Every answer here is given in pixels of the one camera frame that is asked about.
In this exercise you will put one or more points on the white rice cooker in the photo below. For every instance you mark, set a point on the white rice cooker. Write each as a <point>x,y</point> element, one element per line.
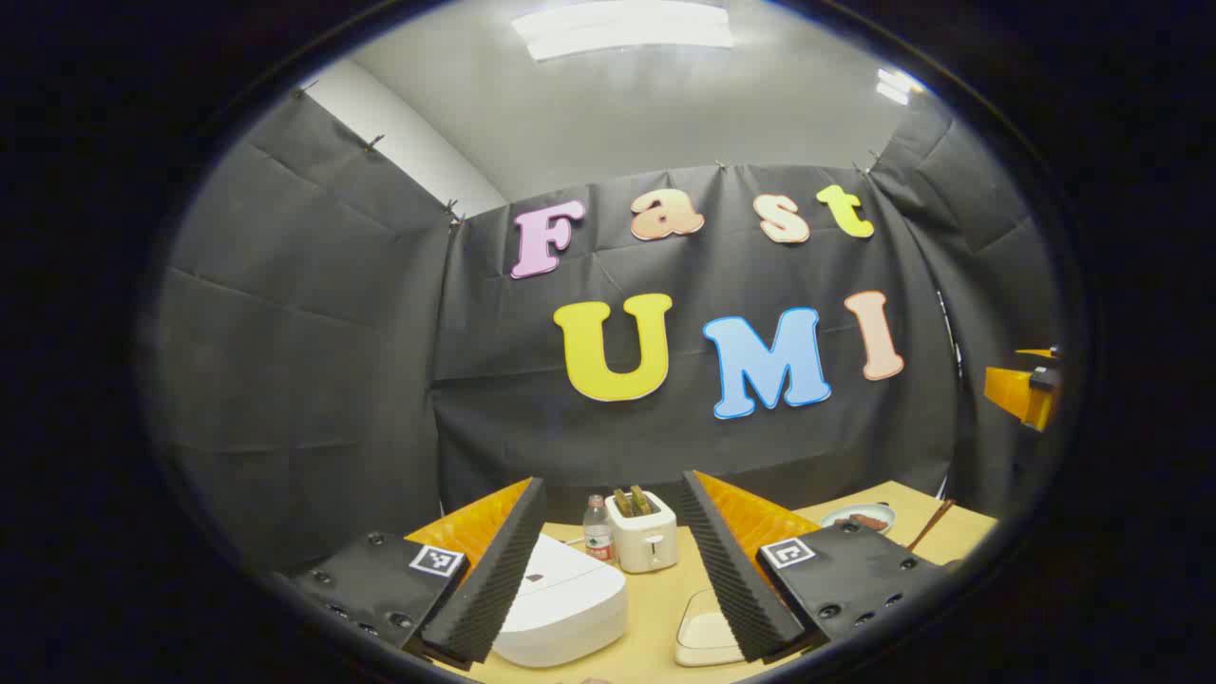
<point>570,608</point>

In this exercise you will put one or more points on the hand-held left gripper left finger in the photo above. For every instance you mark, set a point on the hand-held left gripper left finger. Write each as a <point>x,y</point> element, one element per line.
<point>494,579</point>

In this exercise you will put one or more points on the red meat slice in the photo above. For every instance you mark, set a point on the red meat slice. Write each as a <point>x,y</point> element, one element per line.
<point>869,521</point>

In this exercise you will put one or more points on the large ceiling light panel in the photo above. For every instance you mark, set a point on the large ceiling light panel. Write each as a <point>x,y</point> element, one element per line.
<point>622,27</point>

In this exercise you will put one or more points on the pale green plate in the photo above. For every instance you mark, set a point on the pale green plate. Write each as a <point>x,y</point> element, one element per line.
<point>841,518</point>

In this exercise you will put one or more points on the clear plastic water bottle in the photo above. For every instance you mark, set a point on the clear plastic water bottle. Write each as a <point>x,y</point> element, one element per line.
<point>598,537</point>

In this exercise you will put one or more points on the white toaster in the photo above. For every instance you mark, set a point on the white toaster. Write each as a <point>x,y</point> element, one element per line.
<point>646,546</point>

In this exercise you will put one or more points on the black backdrop cloth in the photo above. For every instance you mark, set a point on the black backdrop cloth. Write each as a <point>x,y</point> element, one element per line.
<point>380,380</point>

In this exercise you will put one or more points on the brown wooden spoon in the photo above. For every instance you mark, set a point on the brown wooden spoon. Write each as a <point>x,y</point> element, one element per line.
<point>929,525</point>

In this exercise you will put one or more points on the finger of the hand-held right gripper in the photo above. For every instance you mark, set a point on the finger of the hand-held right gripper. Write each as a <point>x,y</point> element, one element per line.
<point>1012,389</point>

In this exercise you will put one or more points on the brown bread slice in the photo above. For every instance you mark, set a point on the brown bread slice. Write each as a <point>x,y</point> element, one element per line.
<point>623,502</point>
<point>642,499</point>

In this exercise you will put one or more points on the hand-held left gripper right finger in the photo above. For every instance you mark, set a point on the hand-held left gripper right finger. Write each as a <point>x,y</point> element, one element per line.
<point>731,579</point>

